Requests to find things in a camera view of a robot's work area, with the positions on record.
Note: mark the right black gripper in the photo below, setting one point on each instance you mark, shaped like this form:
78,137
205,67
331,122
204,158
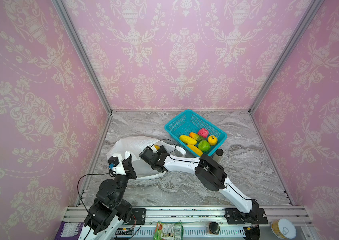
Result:
149,155

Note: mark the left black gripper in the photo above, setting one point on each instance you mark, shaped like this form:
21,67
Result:
131,172

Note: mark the white plastic bag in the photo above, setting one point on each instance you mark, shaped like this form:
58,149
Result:
133,146

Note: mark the yellow banana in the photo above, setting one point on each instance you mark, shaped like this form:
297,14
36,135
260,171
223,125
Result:
195,149
187,140

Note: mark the orange green mango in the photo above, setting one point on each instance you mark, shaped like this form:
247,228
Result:
196,137

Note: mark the green fruit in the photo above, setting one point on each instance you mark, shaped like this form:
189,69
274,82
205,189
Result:
204,146

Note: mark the teal plastic basket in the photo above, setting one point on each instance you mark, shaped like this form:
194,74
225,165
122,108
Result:
190,122

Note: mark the pink dragon fruit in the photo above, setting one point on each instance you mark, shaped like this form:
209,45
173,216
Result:
203,133

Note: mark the yellow fruit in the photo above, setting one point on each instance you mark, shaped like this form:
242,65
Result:
212,140

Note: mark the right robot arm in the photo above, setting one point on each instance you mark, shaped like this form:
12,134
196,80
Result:
210,173

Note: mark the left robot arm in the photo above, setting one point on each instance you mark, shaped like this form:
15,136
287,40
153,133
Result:
109,210

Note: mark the small black-capped bottle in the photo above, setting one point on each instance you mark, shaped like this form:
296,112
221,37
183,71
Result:
217,156

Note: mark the green snack packet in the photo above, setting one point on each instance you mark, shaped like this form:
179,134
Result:
168,231

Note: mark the purple snack packet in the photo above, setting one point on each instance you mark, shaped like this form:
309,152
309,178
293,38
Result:
68,231

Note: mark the black-lidded jar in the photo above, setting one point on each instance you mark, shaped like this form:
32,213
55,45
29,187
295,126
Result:
213,228

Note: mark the white-lidded can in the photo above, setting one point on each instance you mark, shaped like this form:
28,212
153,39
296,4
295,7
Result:
283,229

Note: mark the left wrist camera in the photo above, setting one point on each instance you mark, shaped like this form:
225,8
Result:
115,164

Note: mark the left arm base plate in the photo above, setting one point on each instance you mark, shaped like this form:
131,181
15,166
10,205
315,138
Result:
133,216

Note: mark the aluminium front rail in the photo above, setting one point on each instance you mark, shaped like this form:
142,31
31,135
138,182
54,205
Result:
195,222

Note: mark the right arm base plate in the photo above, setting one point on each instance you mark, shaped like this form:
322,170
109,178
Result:
235,217

